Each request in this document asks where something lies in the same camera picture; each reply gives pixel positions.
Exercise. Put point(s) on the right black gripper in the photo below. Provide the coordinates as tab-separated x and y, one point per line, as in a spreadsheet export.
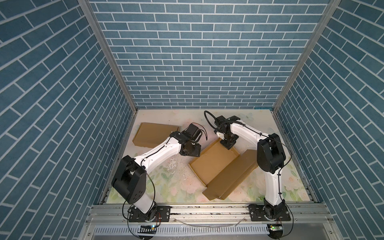
228	146

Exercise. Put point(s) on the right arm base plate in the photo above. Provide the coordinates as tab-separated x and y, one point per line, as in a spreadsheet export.
268	213

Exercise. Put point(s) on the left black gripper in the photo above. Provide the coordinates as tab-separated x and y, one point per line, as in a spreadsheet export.
197	152

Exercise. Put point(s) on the cardboard stack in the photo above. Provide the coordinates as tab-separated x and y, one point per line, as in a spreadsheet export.
221	170

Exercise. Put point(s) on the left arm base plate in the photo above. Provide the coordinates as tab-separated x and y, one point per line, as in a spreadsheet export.
157	213

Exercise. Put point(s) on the brown cardboard box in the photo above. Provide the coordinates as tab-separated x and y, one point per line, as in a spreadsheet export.
150	135

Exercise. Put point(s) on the aluminium front rail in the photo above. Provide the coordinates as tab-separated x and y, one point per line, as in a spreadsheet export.
309	221

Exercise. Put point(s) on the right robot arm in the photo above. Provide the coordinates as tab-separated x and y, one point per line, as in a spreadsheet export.
270	158

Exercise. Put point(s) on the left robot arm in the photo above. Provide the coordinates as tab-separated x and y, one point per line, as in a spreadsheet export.
130	178

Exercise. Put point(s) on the white slotted cable duct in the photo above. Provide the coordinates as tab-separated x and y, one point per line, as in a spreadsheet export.
183	230

